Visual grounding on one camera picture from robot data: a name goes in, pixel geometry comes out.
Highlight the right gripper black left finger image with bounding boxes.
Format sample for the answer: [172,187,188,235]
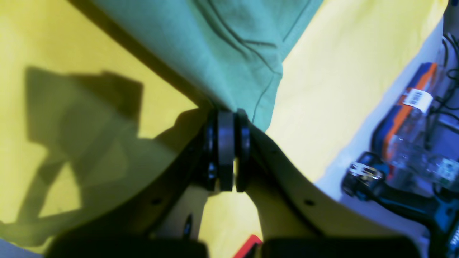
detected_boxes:
[47,111,236,258]

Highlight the yellow table cloth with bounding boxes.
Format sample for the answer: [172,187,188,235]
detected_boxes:
[1,0,448,254]

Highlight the green T-shirt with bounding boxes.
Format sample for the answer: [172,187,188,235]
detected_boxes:
[94,0,323,131]

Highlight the red and black clamp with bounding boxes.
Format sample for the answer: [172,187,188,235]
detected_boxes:
[233,234,263,258]

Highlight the orange and blue tool box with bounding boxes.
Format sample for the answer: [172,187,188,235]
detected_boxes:
[370,62,458,192]

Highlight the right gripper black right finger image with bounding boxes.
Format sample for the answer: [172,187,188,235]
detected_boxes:
[235,109,420,258]

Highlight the black cordless drill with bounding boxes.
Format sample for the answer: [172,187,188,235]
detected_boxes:
[341,152,459,258]

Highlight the tangled black cables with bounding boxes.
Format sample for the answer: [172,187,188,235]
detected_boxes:
[423,32,459,151]

